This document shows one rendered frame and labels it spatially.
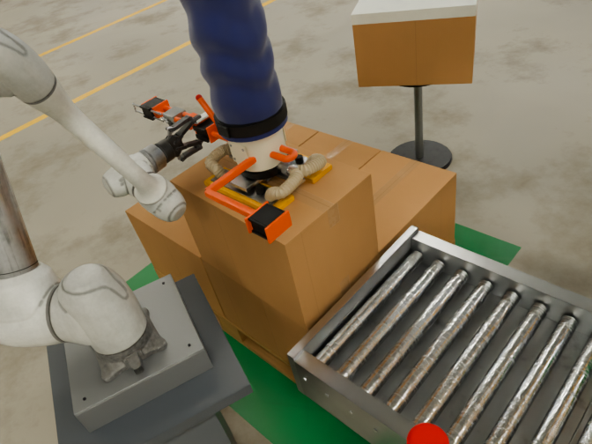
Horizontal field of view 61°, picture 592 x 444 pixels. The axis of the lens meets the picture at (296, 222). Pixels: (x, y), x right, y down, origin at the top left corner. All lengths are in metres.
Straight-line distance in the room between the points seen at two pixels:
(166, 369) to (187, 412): 0.12
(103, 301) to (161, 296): 0.31
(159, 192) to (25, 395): 1.53
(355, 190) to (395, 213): 0.52
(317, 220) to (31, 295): 0.79
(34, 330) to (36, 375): 1.43
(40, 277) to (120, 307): 0.22
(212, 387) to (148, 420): 0.18
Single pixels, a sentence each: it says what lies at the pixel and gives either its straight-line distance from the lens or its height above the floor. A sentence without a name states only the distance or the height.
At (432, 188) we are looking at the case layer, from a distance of 2.21.
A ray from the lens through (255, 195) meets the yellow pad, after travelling 1.59.
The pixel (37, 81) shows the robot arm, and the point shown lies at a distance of 1.31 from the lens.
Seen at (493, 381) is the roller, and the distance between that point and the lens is 1.59.
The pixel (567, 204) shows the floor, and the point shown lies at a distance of 3.05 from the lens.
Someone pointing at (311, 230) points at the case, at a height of 0.92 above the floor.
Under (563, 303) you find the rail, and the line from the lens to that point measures 1.75.
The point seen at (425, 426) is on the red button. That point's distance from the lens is 0.96.
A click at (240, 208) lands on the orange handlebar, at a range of 1.37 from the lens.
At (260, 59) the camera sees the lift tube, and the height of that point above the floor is 1.37.
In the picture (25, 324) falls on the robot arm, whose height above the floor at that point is 1.03.
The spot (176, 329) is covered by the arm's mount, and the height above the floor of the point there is 0.84.
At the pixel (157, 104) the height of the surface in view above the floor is 1.10.
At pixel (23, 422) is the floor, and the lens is 2.72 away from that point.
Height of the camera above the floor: 1.89
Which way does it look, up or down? 40 degrees down
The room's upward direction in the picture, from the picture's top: 13 degrees counter-clockwise
